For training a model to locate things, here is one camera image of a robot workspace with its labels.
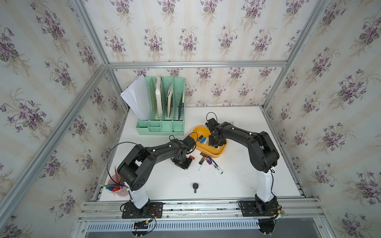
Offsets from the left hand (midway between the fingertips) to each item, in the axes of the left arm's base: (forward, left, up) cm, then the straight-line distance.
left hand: (186, 169), depth 89 cm
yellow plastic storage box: (+24, -11, +4) cm, 26 cm away
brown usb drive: (+8, -12, +2) cm, 15 cm away
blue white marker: (0, -18, +4) cm, 19 cm away
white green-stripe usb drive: (+18, -14, +4) cm, 23 cm away
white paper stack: (+40, +32, +24) cm, 57 cm away
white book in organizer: (+39, +18, +24) cm, 50 cm away
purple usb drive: (+4, -14, +2) cm, 15 cm away
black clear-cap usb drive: (+21, -9, +2) cm, 24 cm away
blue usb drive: (+19, -11, +3) cm, 22 cm away
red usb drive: (+8, -4, +1) cm, 9 cm away
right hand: (+17, -20, +3) cm, 26 cm away
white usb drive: (0, -9, +2) cm, 10 cm away
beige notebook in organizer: (+42, +11, +23) cm, 49 cm away
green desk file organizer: (+29, +9, +7) cm, 31 cm away
